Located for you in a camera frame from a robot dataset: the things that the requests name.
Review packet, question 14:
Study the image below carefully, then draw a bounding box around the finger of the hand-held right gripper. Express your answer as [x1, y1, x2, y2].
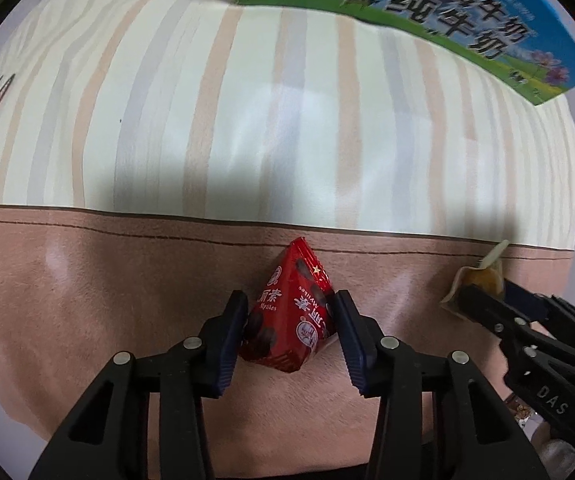
[502, 280, 556, 322]
[457, 284, 532, 342]

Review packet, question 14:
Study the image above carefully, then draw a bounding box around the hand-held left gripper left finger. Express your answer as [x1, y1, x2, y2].
[28, 289, 249, 480]

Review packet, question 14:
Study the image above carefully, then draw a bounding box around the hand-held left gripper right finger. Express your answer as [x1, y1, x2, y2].
[331, 290, 551, 480]

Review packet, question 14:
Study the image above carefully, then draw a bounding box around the yellow snack wrapper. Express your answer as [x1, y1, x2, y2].
[440, 240, 511, 313]

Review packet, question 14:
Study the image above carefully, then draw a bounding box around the red triangular snack packet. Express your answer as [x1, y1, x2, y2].
[238, 236, 339, 373]

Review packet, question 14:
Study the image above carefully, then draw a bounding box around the blue green milk carton box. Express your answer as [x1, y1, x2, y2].
[230, 0, 575, 107]

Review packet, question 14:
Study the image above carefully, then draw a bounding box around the brown patterned packet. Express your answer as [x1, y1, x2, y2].
[505, 392, 548, 436]

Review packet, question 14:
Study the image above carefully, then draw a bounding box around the white packet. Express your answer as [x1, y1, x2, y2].
[537, 435, 575, 476]

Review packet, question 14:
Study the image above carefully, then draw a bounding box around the striped pink blanket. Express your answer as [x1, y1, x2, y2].
[0, 0, 575, 480]

